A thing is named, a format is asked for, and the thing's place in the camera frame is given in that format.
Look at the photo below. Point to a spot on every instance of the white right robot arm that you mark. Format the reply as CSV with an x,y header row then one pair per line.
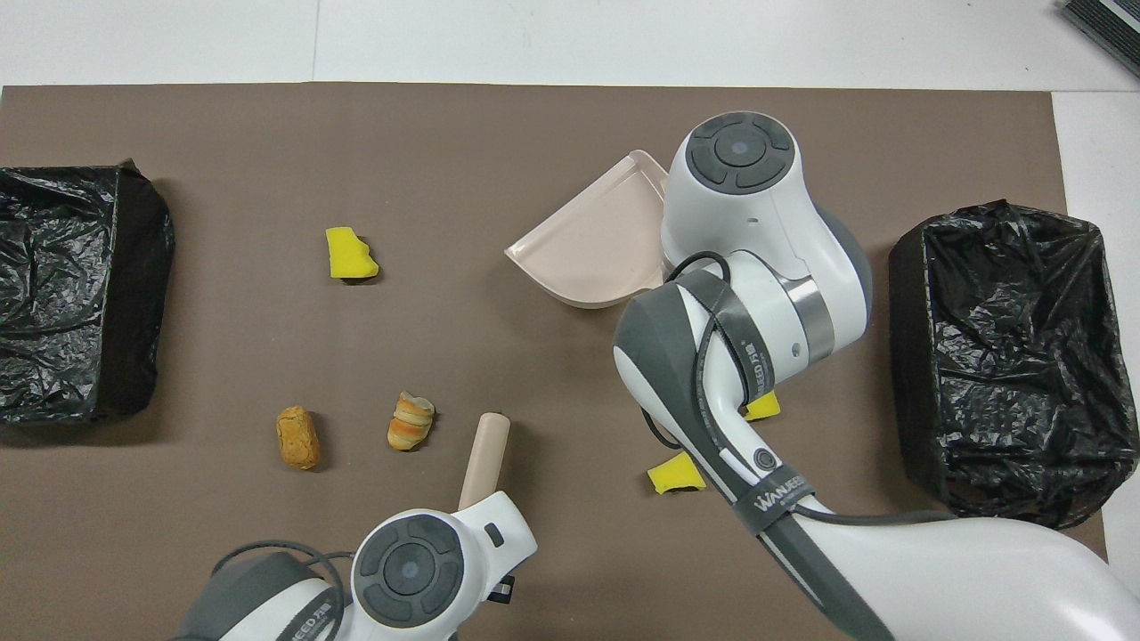
x,y
757,223

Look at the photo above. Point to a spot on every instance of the brown table mat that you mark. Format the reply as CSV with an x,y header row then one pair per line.
x,y
356,133

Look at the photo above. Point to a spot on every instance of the beige plastic dustpan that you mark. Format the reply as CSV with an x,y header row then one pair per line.
x,y
597,240

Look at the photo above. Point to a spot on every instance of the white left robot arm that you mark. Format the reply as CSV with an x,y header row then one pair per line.
x,y
419,570

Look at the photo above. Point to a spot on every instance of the brown toy bread roll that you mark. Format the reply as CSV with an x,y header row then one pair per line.
x,y
298,438

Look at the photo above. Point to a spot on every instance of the small yellow sponge piece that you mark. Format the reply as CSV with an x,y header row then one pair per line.
x,y
672,476

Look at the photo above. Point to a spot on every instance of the dark grey ribbed device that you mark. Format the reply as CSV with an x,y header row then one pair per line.
x,y
1104,22

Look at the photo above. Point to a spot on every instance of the toy croissant roll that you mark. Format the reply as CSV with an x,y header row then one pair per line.
x,y
410,423

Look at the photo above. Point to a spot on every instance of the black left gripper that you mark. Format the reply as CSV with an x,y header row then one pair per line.
x,y
504,590

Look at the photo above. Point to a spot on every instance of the bin with black bag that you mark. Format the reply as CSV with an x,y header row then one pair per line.
x,y
1006,356
89,294

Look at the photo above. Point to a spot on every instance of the beige hand brush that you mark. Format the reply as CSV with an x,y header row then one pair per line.
x,y
485,454

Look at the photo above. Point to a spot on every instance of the notched yellow sponge piece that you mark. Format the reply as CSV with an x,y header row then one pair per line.
x,y
764,408

